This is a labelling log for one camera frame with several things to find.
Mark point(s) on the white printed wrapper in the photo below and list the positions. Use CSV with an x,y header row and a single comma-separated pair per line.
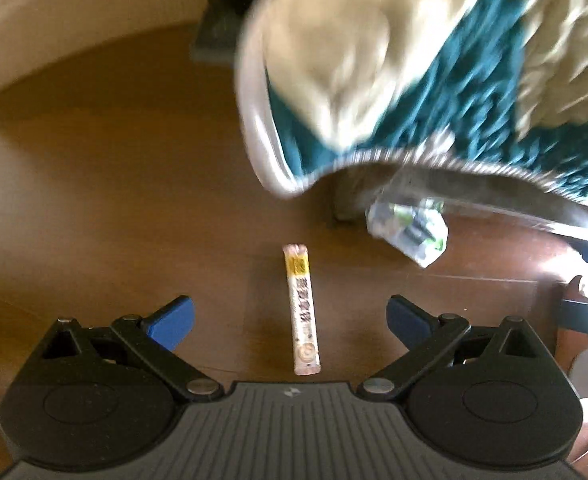
x,y
409,232

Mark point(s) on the yellow white stick packet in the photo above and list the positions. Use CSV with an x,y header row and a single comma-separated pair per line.
x,y
301,310

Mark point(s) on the blue white zigzag quilt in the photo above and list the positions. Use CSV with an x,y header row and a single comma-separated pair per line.
x,y
424,85

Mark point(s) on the low metal table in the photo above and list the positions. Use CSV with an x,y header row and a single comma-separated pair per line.
x,y
346,195

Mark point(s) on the cream door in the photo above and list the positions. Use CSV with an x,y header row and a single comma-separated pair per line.
x,y
74,0

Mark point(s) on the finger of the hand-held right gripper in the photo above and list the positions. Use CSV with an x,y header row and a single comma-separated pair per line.
x,y
586,317

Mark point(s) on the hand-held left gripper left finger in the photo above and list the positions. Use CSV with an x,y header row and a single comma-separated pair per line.
x,y
171,322

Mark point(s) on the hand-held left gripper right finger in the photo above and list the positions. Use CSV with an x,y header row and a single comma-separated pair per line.
x,y
406,317

